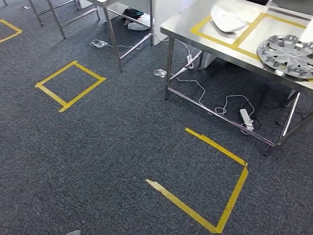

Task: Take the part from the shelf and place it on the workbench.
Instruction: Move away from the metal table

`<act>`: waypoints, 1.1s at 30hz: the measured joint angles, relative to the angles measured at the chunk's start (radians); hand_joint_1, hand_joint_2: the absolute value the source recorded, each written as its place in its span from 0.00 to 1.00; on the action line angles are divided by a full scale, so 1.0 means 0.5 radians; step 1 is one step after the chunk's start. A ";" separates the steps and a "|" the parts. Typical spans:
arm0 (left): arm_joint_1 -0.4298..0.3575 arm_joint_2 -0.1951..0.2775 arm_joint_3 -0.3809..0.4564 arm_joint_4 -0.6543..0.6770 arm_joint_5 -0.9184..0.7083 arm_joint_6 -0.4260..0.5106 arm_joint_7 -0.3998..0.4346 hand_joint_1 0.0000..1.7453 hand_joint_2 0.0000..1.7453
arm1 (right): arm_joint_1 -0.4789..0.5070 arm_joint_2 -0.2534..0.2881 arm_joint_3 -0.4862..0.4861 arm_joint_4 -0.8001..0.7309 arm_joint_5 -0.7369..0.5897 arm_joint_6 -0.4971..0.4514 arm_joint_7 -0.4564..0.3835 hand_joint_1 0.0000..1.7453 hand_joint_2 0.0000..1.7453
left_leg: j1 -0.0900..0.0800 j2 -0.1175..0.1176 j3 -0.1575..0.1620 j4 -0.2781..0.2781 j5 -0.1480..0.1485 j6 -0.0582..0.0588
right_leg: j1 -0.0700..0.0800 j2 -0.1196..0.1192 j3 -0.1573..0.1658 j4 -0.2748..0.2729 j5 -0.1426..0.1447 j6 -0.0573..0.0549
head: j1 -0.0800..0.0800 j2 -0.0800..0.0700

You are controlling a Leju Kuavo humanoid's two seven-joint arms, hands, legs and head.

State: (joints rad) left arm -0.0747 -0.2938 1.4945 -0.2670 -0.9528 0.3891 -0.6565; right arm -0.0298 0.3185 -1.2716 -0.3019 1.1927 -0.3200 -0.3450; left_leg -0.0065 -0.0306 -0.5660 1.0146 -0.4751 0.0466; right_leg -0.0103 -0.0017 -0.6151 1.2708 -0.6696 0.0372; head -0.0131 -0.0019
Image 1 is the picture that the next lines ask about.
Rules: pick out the grey plastic wheel hubcap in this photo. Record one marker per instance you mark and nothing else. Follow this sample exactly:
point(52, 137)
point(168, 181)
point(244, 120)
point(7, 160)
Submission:
point(288, 55)

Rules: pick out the stainless steel workbench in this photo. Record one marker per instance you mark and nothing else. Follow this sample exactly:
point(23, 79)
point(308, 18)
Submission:
point(176, 27)

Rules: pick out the white curved car part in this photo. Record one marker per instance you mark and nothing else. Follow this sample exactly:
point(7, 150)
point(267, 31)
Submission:
point(227, 19)

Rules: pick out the white power adapter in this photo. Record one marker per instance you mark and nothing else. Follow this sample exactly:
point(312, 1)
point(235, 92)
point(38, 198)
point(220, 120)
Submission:
point(160, 73)

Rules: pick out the white plug block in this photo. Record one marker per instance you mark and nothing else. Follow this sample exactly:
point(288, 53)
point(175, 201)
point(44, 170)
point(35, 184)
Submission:
point(190, 61)

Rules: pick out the white plastic bag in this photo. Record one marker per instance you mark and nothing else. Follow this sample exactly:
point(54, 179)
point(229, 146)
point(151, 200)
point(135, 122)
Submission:
point(140, 25)

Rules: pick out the metal-leg side table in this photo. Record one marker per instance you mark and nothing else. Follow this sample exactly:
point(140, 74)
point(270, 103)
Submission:
point(112, 39)

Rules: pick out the dark cloth bag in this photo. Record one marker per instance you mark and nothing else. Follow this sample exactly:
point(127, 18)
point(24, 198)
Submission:
point(133, 13)

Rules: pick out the steel frame table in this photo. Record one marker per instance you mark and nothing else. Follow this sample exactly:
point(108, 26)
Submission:
point(56, 19)

